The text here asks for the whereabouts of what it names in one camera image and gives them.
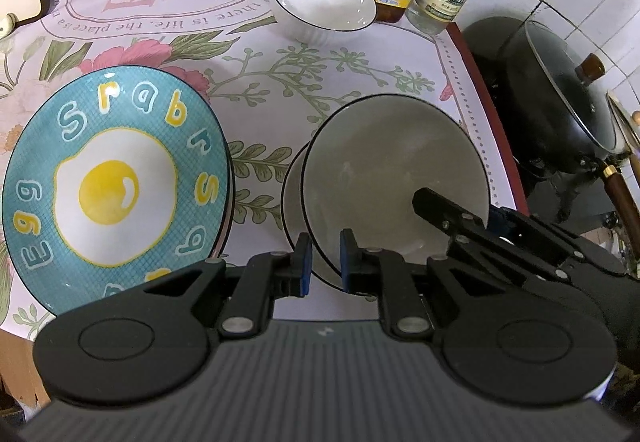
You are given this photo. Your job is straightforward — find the glass wok lid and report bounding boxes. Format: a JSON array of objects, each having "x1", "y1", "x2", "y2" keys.
[{"x1": 524, "y1": 19, "x2": 619, "y2": 154}]

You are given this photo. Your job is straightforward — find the floral tablecloth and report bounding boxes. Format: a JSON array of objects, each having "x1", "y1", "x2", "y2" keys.
[{"x1": 0, "y1": 0, "x2": 529, "y2": 341}]

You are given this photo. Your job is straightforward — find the metal spatula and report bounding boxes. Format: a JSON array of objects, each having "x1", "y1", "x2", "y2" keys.
[{"x1": 606, "y1": 89, "x2": 640, "y2": 159}]

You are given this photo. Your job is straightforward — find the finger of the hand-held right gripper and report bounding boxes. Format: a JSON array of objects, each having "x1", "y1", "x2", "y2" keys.
[
  {"x1": 412, "y1": 186, "x2": 572, "y2": 286},
  {"x1": 489, "y1": 206, "x2": 627, "y2": 276}
]

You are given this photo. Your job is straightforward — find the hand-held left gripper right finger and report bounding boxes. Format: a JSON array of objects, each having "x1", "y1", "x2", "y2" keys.
[{"x1": 339, "y1": 228, "x2": 502, "y2": 338}]

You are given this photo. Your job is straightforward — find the black wok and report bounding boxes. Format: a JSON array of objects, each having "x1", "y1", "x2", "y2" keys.
[{"x1": 462, "y1": 16, "x2": 640, "y2": 229}]

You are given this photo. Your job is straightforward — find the blue fried egg plate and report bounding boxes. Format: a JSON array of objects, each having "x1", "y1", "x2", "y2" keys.
[{"x1": 1, "y1": 65, "x2": 234, "y2": 318}]

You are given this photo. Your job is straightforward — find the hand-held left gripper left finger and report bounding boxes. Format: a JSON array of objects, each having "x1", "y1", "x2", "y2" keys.
[{"x1": 144, "y1": 231, "x2": 314, "y2": 338}]

